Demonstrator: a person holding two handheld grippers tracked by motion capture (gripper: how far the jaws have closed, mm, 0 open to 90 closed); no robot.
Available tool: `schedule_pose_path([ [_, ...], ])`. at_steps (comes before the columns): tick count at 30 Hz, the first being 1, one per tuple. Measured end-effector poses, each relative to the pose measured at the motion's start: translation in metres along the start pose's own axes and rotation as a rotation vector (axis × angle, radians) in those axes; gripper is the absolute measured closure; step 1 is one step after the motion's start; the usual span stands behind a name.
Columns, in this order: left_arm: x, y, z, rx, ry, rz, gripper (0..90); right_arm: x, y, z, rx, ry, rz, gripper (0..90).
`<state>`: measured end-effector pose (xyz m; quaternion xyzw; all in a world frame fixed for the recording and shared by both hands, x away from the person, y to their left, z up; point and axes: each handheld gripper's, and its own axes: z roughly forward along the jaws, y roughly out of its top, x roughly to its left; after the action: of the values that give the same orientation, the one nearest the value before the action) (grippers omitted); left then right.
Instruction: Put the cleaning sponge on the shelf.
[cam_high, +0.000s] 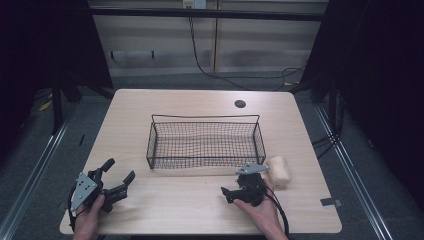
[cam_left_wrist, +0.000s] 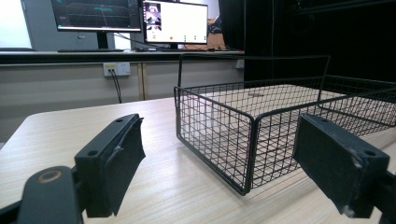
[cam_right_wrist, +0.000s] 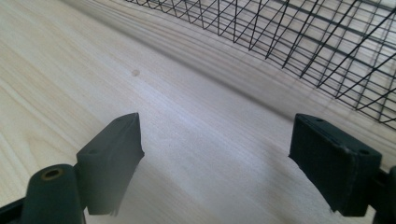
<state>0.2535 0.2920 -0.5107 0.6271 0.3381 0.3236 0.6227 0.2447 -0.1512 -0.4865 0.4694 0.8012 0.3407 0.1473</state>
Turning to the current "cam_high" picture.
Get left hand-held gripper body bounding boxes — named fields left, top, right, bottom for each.
left=70, top=168, right=130, bottom=213

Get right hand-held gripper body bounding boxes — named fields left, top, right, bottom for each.
left=232, top=162, right=270, bottom=208

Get beige bread roll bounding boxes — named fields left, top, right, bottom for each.
left=267, top=155, right=293, bottom=188

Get black wire basket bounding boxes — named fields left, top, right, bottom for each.
left=145, top=113, right=267, bottom=171

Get person's left hand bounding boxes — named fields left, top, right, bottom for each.
left=73, top=194, right=107, bottom=235

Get person's right hand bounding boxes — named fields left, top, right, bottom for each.
left=232, top=177, right=285, bottom=235

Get black metal stand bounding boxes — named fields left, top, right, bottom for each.
left=50, top=78, right=83, bottom=136

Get grey tape piece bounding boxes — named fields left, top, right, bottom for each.
left=320, top=197, right=343, bottom=207

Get yellow floor tape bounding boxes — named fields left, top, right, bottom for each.
left=38, top=94, right=54, bottom=113

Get black curtain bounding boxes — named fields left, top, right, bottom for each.
left=299, top=0, right=424, bottom=214
left=0, top=0, right=114, bottom=158

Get black horizontal metal bar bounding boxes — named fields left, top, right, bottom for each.
left=89, top=7, right=327, bottom=22

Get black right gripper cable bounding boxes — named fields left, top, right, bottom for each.
left=264, top=185, right=291, bottom=238

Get metal floor rail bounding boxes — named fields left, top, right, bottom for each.
left=314, top=104, right=396, bottom=240
left=0, top=109, right=76, bottom=240

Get black floor cables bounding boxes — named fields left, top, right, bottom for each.
left=311, top=91, right=346, bottom=160

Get long black wall cable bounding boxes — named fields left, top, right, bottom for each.
left=188, top=15, right=308, bottom=92

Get white wall power outlet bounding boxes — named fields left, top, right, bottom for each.
left=182, top=0, right=208, bottom=10

